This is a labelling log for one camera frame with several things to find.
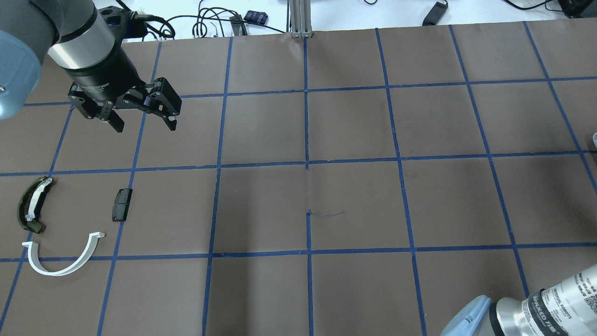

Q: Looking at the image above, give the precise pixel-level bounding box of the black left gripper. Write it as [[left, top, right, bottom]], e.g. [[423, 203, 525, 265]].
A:
[[68, 70, 182, 133]]

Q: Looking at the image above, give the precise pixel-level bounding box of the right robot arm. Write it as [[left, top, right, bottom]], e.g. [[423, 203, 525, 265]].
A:
[[441, 265, 597, 336]]

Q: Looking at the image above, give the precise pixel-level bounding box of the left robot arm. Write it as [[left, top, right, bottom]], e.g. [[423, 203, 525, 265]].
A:
[[0, 0, 182, 133]]

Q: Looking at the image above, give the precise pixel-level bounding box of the black brake pad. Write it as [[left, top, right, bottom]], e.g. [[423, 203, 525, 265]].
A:
[[111, 189, 133, 223]]

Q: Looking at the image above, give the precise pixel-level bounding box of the green curved brake shoe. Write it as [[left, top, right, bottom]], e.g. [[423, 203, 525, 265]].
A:
[[17, 176, 56, 234]]

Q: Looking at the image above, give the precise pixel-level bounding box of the dark checkered pouch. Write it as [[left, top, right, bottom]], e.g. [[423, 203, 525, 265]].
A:
[[243, 10, 269, 26]]

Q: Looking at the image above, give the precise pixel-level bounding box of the white curved plastic part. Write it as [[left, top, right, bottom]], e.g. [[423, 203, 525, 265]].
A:
[[22, 231, 106, 277]]

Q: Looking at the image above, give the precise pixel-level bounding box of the black power adapter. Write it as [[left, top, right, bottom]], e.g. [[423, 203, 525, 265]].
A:
[[422, 0, 449, 26]]

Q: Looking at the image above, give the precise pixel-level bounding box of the aluminium frame post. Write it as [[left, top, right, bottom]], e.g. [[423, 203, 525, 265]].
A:
[[287, 0, 313, 38]]

